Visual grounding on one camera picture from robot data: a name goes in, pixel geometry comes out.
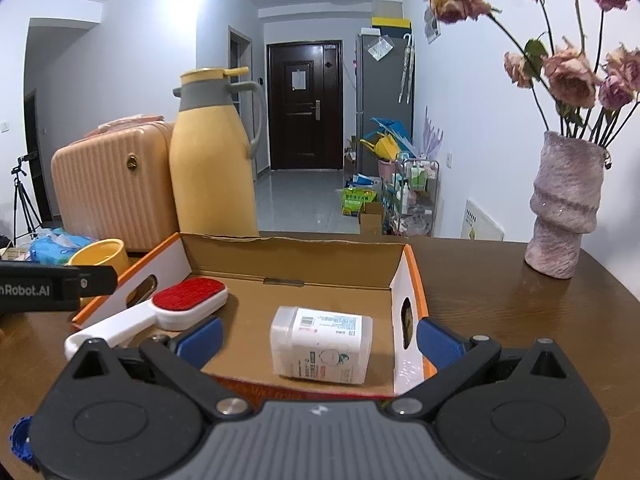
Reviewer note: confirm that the green packet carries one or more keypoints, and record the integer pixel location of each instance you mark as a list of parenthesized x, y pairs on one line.
[(357, 202)]

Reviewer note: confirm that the grey interior door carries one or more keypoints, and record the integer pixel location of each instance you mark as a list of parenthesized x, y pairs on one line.
[(240, 60)]

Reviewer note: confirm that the yellow black box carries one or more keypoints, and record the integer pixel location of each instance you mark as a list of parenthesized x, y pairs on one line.
[(390, 22)]

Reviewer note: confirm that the blue round lid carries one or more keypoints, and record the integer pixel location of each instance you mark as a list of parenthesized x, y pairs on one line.
[(20, 440)]

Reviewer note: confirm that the purple wall decoration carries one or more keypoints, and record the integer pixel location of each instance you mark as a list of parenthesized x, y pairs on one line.
[(431, 135)]

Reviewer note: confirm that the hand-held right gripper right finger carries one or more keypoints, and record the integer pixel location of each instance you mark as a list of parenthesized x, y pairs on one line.
[(437, 342)]

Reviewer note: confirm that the dark brown entrance door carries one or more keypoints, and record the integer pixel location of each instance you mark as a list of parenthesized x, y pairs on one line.
[(300, 125)]

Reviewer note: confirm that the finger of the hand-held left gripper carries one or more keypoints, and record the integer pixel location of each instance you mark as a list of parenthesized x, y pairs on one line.
[(97, 280)]

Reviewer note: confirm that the white labelled plastic jar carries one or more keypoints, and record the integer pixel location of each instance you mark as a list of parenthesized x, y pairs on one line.
[(320, 345)]

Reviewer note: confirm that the yellow thermos jug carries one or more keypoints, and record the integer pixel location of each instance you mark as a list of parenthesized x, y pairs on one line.
[(210, 170)]

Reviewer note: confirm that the grey refrigerator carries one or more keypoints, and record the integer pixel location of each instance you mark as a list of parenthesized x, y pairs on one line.
[(385, 85)]

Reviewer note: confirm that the red white lint brush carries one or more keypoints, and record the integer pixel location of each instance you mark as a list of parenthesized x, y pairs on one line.
[(190, 296)]

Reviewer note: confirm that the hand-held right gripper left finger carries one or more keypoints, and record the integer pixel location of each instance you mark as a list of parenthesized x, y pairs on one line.
[(202, 342)]

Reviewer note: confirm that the yellow ceramic mug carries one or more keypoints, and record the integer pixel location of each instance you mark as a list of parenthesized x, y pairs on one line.
[(107, 260)]

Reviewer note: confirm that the clear plastic bag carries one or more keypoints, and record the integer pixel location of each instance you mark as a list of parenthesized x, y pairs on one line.
[(380, 47)]

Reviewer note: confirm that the small brown cardboard box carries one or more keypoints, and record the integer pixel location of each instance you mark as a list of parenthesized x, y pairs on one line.
[(370, 220)]

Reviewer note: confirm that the wall poster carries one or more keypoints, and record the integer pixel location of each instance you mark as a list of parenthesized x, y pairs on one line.
[(433, 25)]

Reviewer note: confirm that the metal trolley rack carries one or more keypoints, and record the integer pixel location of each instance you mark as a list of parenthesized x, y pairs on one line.
[(415, 200)]

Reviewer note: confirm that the hanging folded umbrella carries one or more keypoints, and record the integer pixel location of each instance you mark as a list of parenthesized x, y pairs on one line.
[(406, 70)]

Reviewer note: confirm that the blue tissue pack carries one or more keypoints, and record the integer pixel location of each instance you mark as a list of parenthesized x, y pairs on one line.
[(50, 250)]

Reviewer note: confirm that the bunch of dried pink roses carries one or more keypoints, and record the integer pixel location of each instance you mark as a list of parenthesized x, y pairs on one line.
[(570, 77)]

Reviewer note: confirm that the black camera tripod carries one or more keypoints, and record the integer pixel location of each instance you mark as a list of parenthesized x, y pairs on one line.
[(22, 200)]

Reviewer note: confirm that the orange white cardboard box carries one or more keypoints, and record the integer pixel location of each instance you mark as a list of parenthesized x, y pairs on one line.
[(325, 260)]

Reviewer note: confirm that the pink bucket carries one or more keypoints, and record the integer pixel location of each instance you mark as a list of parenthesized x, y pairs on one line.
[(387, 167)]

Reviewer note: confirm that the pink ribbed small suitcase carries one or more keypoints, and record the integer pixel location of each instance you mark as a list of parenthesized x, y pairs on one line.
[(110, 195)]

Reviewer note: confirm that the pink textured vase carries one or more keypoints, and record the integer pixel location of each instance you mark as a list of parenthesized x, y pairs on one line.
[(565, 200)]

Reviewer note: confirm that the yellow blue toy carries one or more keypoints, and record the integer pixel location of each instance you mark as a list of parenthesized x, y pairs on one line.
[(385, 145)]

